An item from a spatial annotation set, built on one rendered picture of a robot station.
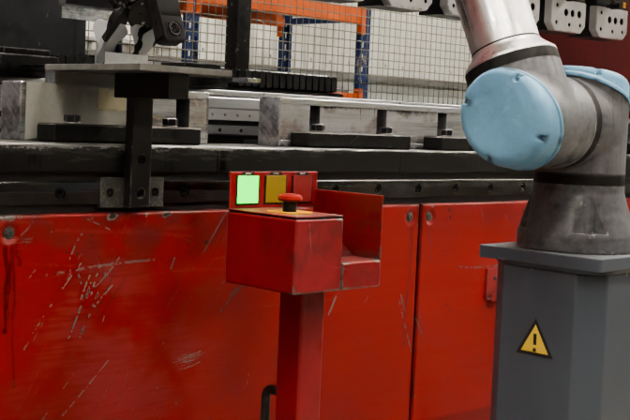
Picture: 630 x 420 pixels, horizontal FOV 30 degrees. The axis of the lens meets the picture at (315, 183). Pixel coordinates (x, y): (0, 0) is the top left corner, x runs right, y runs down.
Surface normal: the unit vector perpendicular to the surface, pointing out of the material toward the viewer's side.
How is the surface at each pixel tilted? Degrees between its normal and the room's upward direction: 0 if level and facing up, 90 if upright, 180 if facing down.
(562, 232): 73
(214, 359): 90
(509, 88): 97
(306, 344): 90
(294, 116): 90
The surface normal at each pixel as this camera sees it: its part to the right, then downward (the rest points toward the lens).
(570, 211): -0.32, -0.27
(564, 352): -0.70, 0.00
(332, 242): 0.71, 0.07
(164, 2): 0.69, -0.28
